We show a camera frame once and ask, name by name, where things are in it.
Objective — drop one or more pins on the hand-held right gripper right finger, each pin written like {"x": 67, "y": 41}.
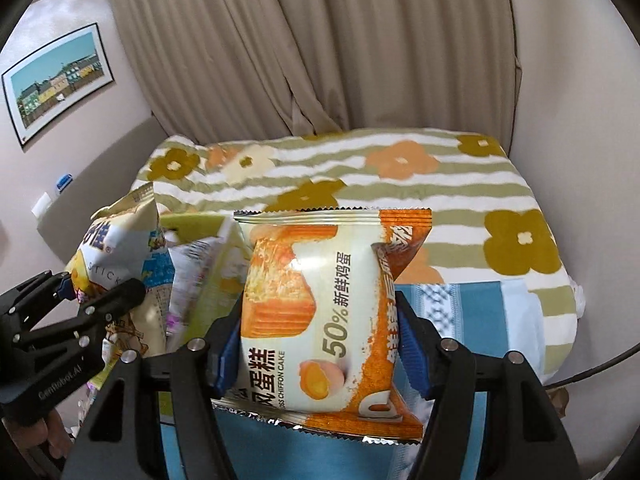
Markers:
{"x": 415, "y": 360}

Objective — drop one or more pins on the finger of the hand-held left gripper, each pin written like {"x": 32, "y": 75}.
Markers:
{"x": 42, "y": 290}
{"x": 95, "y": 317}

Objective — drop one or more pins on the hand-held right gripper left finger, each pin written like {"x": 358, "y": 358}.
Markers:
{"x": 227, "y": 360}

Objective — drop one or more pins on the green cardboard box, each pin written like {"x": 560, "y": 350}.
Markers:
{"x": 200, "y": 310}

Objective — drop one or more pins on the white yellow chips bag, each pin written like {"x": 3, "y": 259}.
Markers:
{"x": 120, "y": 240}

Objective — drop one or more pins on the orange white cake packet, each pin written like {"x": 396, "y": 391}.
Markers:
{"x": 310, "y": 310}

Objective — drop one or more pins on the person's left hand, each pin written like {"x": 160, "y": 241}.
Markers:
{"x": 55, "y": 435}

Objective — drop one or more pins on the blue patterned cloth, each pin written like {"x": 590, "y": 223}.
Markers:
{"x": 450, "y": 305}

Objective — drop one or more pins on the white striped snack packet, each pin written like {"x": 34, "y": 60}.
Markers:
{"x": 192, "y": 265}

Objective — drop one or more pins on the blue white small object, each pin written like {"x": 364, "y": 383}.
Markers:
{"x": 64, "y": 184}

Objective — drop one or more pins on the white cloth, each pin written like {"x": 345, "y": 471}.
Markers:
{"x": 520, "y": 310}

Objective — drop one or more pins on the grey headboard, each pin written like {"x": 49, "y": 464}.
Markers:
{"x": 100, "y": 180}

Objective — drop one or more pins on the floral striped blanket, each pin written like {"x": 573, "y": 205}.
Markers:
{"x": 450, "y": 180}

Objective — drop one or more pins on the framed picture of houses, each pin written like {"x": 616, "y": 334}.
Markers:
{"x": 55, "y": 85}

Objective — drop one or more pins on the beige curtain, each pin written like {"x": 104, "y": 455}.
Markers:
{"x": 325, "y": 45}

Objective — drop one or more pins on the white wall switch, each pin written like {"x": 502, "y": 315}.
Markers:
{"x": 42, "y": 205}

